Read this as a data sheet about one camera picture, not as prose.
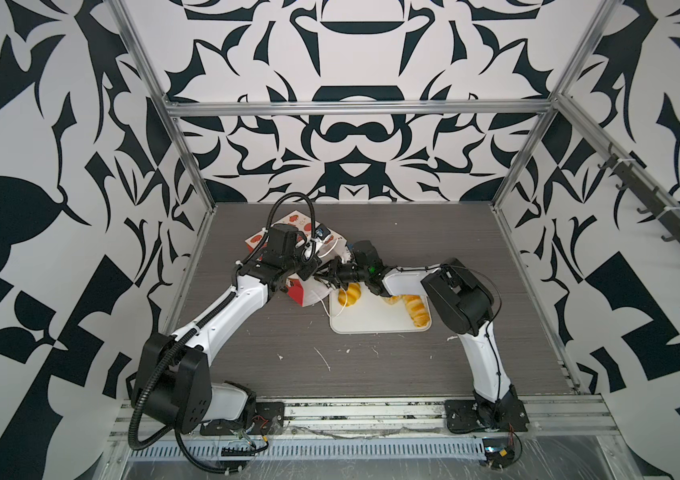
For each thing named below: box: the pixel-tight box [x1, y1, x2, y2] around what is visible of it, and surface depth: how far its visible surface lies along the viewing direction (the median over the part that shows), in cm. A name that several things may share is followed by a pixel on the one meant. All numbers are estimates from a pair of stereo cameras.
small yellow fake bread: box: [338, 282, 361, 307], surface depth 94 cm
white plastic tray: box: [329, 268, 440, 334], surface depth 93 cm
